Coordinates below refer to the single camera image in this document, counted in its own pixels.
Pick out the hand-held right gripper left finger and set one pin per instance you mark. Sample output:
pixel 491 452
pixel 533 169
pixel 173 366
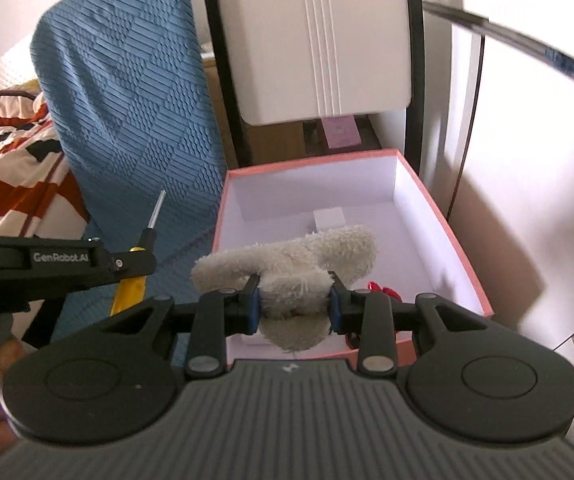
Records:
pixel 252 310

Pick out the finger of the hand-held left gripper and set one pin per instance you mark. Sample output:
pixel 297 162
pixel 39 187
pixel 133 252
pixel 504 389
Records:
pixel 134 262

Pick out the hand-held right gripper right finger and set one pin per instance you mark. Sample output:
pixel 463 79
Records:
pixel 335 310

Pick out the red plastic toy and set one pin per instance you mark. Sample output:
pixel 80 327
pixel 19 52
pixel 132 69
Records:
pixel 389 291

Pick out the white plush toy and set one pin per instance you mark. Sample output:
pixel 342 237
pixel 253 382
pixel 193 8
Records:
pixel 317 255

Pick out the pink cardboard box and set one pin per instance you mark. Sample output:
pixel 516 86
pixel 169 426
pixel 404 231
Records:
pixel 417 240

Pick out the orange striped blanket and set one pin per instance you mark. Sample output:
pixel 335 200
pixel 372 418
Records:
pixel 12 180

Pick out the small white box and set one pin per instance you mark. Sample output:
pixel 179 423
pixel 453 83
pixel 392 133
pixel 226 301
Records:
pixel 329 218

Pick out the blue textured cloth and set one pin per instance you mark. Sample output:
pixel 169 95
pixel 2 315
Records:
pixel 132 110

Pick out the pink paper card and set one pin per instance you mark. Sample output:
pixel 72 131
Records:
pixel 342 132

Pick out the white textured pillow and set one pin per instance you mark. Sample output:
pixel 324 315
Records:
pixel 9 67

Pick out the white ribbed panel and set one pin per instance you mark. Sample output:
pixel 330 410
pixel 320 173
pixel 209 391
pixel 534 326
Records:
pixel 277 50

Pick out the round glass side table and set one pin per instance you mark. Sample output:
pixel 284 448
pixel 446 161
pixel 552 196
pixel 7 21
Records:
pixel 517 35

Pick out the white chair with black frame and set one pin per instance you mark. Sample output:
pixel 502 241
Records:
pixel 227 85

